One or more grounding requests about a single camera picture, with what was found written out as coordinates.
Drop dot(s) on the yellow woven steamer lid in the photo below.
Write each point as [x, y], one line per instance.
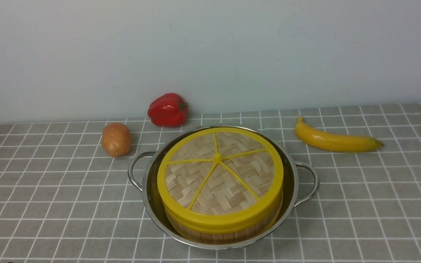
[220, 172]

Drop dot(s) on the yellow bamboo steamer basket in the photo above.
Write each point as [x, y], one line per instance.
[233, 234]

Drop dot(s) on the stainless steel pot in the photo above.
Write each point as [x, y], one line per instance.
[300, 183]

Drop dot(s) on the red bell pepper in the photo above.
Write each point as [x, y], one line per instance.
[169, 110]

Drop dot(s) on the brown potato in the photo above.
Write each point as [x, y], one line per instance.
[116, 140]

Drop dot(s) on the yellow banana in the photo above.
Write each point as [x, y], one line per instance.
[332, 142]

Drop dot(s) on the grey checked tablecloth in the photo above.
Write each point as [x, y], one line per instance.
[63, 200]

